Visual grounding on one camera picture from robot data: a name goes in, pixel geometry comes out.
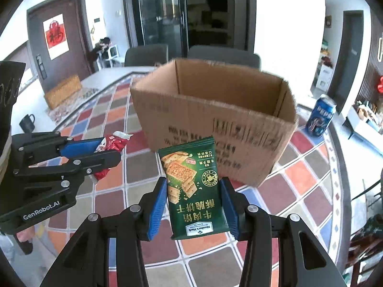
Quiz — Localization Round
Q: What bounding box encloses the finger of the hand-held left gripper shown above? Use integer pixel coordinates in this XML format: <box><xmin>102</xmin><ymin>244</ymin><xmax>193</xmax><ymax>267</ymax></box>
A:
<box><xmin>11</xmin><ymin>131</ymin><xmax>106</xmax><ymax>168</ymax></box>
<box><xmin>13</xmin><ymin>150</ymin><xmax>122</xmax><ymax>187</ymax></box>

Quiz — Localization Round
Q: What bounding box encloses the grey dining chair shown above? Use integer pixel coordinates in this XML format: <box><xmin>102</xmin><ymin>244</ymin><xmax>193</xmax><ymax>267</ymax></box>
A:
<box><xmin>124</xmin><ymin>44</ymin><xmax>169</xmax><ymax>67</ymax></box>
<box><xmin>187</xmin><ymin>45</ymin><xmax>261</xmax><ymax>70</ymax></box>

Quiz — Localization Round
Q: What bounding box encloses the patterned placemat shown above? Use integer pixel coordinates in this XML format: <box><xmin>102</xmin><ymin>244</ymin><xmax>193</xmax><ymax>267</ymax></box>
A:
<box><xmin>46</xmin><ymin>87</ymin><xmax>99</xmax><ymax>123</ymax></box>

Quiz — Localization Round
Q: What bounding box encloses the red snack packet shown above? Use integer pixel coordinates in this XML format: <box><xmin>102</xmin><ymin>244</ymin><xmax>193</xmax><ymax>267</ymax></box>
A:
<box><xmin>90</xmin><ymin>130</ymin><xmax>134</xmax><ymax>182</ymax></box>

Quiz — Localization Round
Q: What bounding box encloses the dark interior door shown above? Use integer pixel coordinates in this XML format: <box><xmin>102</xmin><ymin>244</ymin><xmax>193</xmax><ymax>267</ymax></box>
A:
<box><xmin>327</xmin><ymin>10</ymin><xmax>364</xmax><ymax>98</ymax></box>

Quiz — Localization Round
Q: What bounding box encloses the green cracker packet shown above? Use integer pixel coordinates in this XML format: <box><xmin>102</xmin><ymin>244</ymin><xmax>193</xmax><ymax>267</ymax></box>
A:
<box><xmin>158</xmin><ymin>136</ymin><xmax>231</xmax><ymax>240</ymax></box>

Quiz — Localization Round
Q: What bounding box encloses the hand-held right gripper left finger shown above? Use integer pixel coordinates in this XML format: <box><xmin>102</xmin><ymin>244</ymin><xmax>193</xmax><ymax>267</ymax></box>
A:
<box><xmin>39</xmin><ymin>177</ymin><xmax>168</xmax><ymax>287</ymax></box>

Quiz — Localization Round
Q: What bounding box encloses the blue soda can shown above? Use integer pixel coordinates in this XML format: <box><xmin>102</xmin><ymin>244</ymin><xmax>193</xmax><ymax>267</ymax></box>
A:
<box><xmin>305</xmin><ymin>94</ymin><xmax>337</xmax><ymax>138</ymax></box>

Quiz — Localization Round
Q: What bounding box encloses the door lock handle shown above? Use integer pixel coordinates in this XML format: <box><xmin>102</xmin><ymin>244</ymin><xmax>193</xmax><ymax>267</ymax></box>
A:
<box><xmin>35</xmin><ymin>54</ymin><xmax>48</xmax><ymax>80</ymax></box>

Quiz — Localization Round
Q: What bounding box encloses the yellow woven box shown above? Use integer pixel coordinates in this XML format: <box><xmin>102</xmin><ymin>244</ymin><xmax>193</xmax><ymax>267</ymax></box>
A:
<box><xmin>44</xmin><ymin>75</ymin><xmax>83</xmax><ymax>110</ymax></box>

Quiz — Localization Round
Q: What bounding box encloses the white low cabinet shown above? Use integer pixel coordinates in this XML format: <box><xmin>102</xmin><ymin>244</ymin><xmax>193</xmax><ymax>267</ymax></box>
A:
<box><xmin>346</xmin><ymin>104</ymin><xmax>383</xmax><ymax>156</ymax></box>

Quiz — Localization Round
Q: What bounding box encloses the brown cardboard box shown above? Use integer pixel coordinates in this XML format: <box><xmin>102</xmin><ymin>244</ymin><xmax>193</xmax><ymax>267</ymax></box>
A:
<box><xmin>130</xmin><ymin>58</ymin><xmax>299</xmax><ymax>188</ymax></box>

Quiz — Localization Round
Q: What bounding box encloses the brown entrance door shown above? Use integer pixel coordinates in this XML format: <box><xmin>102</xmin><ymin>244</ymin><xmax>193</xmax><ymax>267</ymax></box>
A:
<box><xmin>27</xmin><ymin>0</ymin><xmax>93</xmax><ymax>93</ymax></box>

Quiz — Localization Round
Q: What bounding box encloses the dark bag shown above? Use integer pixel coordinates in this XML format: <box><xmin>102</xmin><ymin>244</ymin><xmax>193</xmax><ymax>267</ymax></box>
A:
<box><xmin>88</xmin><ymin>37</ymin><xmax>111</xmax><ymax>64</ymax></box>

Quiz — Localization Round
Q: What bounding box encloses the black mug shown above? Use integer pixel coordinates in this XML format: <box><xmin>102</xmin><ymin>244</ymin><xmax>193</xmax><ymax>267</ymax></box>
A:
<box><xmin>19</xmin><ymin>114</ymin><xmax>36</xmax><ymax>134</ymax></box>

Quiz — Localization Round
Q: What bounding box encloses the multicoloured checked tablecloth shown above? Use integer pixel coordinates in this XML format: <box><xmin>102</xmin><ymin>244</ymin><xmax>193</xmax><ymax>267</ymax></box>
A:
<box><xmin>47</xmin><ymin>72</ymin><xmax>352</xmax><ymax>287</ymax></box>

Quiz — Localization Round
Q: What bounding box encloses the person's left hand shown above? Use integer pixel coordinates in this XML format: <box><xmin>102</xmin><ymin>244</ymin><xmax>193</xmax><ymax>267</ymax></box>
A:
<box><xmin>16</xmin><ymin>228</ymin><xmax>37</xmax><ymax>243</ymax></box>

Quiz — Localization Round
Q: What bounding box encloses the dark chair with clothes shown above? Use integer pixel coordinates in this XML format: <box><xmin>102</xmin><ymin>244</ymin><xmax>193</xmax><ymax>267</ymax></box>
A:
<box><xmin>344</xmin><ymin>170</ymin><xmax>383</xmax><ymax>287</ymax></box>

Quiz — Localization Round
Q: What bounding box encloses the white storage box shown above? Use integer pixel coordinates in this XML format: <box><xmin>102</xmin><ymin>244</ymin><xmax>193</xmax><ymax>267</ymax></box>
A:
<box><xmin>316</xmin><ymin>66</ymin><xmax>334</xmax><ymax>92</ymax></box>

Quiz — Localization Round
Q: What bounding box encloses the white and red door poster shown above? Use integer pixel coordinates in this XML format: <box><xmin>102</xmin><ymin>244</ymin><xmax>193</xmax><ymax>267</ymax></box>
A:
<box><xmin>43</xmin><ymin>13</ymin><xmax>70</xmax><ymax>61</ymax></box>

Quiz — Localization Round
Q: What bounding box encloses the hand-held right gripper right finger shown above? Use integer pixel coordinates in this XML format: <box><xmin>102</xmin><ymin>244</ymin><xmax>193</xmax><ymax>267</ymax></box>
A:
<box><xmin>220</xmin><ymin>176</ymin><xmax>344</xmax><ymax>287</ymax></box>

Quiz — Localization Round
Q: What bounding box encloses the black framed glass door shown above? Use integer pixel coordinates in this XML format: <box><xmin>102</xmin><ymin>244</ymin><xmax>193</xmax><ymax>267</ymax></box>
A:
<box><xmin>130</xmin><ymin>0</ymin><xmax>188</xmax><ymax>59</ymax></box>

